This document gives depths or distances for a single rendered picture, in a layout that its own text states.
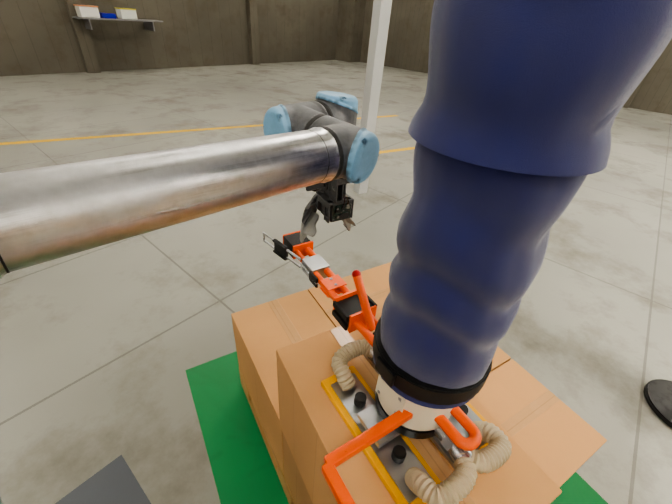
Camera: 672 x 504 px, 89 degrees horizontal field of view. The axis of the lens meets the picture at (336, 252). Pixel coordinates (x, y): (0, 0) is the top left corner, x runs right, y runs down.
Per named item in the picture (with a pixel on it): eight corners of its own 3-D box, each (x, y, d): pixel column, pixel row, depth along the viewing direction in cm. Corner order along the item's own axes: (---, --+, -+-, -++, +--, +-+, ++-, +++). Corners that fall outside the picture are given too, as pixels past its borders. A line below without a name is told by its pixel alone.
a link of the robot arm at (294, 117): (296, 117, 58) (345, 108, 65) (255, 100, 63) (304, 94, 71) (294, 169, 63) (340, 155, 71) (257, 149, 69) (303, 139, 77)
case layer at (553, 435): (558, 487, 144) (608, 440, 121) (365, 676, 99) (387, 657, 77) (386, 308, 226) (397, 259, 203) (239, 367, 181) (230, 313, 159)
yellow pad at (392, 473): (447, 495, 68) (453, 485, 65) (409, 527, 64) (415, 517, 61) (352, 369, 91) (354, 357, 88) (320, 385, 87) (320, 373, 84)
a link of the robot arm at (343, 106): (304, 90, 71) (337, 86, 77) (303, 149, 78) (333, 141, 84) (337, 98, 66) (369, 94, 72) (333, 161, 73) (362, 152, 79)
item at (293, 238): (313, 253, 116) (313, 241, 113) (293, 259, 112) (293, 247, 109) (301, 241, 121) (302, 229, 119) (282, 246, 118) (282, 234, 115)
